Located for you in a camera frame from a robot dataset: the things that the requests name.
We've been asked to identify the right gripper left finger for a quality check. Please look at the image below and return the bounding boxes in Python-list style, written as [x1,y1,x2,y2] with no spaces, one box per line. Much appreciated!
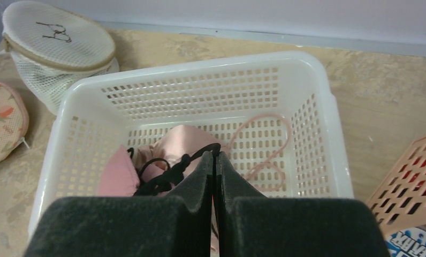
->
[24,152,213,256]

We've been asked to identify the dark pink black-strap bra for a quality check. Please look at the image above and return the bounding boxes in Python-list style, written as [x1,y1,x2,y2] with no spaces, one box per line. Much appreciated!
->
[97,142,221,196]

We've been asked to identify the white plastic basket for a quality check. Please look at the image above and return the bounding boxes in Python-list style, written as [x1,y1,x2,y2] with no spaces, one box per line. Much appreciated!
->
[28,51,354,236]

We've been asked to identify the carrot print oval pad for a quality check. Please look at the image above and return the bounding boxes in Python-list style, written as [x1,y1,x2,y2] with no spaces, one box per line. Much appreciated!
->
[0,82,29,162]

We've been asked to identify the blue white round jar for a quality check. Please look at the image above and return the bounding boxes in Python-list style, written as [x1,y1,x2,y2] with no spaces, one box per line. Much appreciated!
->
[385,227,426,257]

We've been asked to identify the orange plastic organizer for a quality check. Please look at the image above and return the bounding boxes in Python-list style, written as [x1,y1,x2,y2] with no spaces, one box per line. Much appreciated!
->
[366,137,426,236]

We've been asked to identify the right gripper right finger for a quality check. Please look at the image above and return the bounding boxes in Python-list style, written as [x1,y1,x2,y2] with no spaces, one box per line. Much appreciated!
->
[215,153,389,256]

